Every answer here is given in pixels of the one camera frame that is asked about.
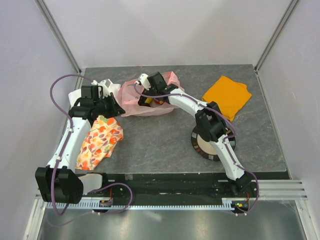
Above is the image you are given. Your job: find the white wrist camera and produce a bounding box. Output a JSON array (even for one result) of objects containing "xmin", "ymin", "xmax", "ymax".
[
  {"xmin": 135, "ymin": 73, "xmax": 151, "ymax": 90},
  {"xmin": 91, "ymin": 79, "xmax": 115, "ymax": 97}
]

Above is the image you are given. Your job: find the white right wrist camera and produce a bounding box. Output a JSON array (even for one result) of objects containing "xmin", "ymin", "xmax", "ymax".
[{"xmin": 135, "ymin": 73, "xmax": 151, "ymax": 90}]

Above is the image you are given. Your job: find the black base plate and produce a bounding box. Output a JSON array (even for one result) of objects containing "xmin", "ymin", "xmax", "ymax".
[{"xmin": 88, "ymin": 173, "xmax": 258, "ymax": 199}]

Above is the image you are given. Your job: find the floral patterned cloth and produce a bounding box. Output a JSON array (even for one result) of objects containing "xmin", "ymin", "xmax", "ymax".
[{"xmin": 75, "ymin": 115, "xmax": 124, "ymax": 171}]

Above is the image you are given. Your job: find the orange cloth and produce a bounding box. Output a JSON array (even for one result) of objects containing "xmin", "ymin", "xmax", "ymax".
[{"xmin": 201, "ymin": 76, "xmax": 252, "ymax": 122}]

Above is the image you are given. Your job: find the pink plastic bag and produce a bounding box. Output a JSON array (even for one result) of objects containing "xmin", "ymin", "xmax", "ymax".
[{"xmin": 116, "ymin": 71, "xmax": 184, "ymax": 117}]

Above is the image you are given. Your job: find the white cloth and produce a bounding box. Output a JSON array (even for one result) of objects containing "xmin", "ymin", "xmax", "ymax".
[{"xmin": 68, "ymin": 82, "xmax": 121, "ymax": 107}]

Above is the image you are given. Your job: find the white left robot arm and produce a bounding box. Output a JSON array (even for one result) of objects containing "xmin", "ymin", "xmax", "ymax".
[{"xmin": 35, "ymin": 80, "xmax": 125, "ymax": 204}]

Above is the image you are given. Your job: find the yellow fake banana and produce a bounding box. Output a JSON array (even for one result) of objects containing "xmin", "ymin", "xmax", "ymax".
[{"xmin": 143, "ymin": 97, "xmax": 153, "ymax": 104}]

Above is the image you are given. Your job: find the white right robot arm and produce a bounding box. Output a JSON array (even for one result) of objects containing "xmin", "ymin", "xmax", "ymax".
[{"xmin": 135, "ymin": 72, "xmax": 250, "ymax": 197}]

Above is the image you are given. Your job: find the dark rimmed ceramic plate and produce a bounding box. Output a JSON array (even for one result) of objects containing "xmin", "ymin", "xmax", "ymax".
[{"xmin": 190, "ymin": 126, "xmax": 236, "ymax": 162}]

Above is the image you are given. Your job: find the grey cable duct rail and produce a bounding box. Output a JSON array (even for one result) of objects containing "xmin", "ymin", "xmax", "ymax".
[{"xmin": 46, "ymin": 198, "xmax": 248, "ymax": 210}]

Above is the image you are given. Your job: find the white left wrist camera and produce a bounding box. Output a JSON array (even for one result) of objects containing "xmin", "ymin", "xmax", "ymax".
[{"xmin": 91, "ymin": 79, "xmax": 115, "ymax": 97}]

